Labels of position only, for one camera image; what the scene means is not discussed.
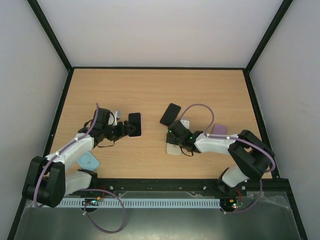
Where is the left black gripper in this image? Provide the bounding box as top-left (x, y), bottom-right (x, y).
top-left (102, 121), bottom-right (137, 142)

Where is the dark red phone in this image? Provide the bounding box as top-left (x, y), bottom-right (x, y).
top-left (159, 103), bottom-right (181, 127)

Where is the pink phone case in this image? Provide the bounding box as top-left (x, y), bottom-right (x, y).
top-left (127, 112), bottom-right (143, 138)

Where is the black screen phone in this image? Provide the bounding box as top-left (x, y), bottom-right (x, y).
top-left (128, 112), bottom-right (142, 138)

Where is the light blue phone case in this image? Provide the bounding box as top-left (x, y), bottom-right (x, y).
top-left (76, 151), bottom-right (100, 171)

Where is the cream white phone case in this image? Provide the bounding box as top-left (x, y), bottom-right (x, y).
top-left (166, 143), bottom-right (182, 156)

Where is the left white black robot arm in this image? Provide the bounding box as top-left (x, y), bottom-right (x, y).
top-left (22, 120), bottom-right (136, 208)

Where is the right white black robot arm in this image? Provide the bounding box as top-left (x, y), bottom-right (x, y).
top-left (166, 120), bottom-right (276, 196)

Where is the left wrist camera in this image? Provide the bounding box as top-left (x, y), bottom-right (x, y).
top-left (95, 108), bottom-right (122, 128)

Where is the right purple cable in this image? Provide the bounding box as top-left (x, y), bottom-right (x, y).
top-left (178, 103), bottom-right (277, 215)

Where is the purple cable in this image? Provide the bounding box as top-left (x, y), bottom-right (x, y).
top-left (32, 102), bottom-right (127, 234)
top-left (178, 103), bottom-right (277, 215)

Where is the white slotted cable duct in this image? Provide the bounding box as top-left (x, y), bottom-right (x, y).
top-left (58, 198), bottom-right (221, 209)

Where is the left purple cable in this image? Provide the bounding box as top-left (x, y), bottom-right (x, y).
top-left (32, 102), bottom-right (127, 234)

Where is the black aluminium frame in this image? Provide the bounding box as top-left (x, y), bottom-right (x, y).
top-left (6, 0), bottom-right (310, 240)

